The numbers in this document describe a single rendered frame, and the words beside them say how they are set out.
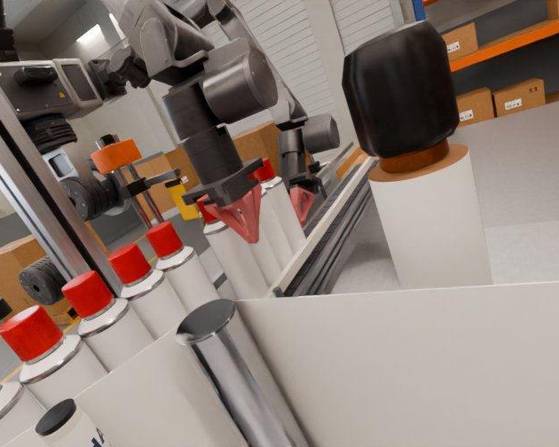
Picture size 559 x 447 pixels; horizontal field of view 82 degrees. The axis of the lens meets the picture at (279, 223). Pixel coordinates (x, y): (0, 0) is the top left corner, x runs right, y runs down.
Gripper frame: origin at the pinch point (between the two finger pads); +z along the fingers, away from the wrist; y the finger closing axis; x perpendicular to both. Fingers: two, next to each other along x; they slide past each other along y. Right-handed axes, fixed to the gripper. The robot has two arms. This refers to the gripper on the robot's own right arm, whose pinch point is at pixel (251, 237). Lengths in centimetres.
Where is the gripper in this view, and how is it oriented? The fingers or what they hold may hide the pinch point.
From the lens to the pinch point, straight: 43.3
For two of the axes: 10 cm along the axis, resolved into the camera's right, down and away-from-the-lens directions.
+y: 4.4, -4.8, 7.6
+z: 3.7, 8.7, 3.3
